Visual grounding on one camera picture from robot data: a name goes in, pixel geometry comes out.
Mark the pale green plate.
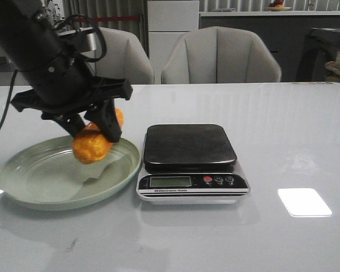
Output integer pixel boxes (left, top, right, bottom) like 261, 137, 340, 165
0, 136, 141, 211

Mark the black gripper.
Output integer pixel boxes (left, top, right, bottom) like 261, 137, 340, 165
11, 53, 133, 143

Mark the black glossy box unit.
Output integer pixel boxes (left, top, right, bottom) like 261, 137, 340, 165
296, 28, 340, 82

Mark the right grey upholstered chair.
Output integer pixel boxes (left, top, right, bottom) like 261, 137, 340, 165
161, 26, 282, 84

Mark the coloured sticker strip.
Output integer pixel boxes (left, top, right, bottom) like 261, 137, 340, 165
291, 82, 333, 85

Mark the fruit plate on counter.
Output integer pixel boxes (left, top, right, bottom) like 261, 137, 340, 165
267, 0, 292, 11

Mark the grey upholstered chair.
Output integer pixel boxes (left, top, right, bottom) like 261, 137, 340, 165
161, 26, 282, 84
89, 27, 154, 84

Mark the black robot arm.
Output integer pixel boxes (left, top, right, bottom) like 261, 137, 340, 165
0, 1, 133, 142

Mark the left grey upholstered chair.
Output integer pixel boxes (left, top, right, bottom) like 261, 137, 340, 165
89, 27, 154, 84

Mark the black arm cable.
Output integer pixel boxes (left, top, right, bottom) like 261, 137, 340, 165
0, 69, 19, 150

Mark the metal camera box on wrist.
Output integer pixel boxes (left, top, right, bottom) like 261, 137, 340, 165
58, 28, 97, 53

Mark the dark sideboard counter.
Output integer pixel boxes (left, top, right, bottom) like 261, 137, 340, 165
199, 11, 340, 82

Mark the digital kitchen scale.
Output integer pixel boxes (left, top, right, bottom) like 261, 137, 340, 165
136, 124, 250, 205

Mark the white drawer cabinet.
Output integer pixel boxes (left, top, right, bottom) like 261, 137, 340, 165
147, 1, 199, 84

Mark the orange corn cob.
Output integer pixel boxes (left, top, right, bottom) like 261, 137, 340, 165
72, 122, 114, 164

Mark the red barrier belt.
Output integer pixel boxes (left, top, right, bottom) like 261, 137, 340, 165
82, 15, 140, 23

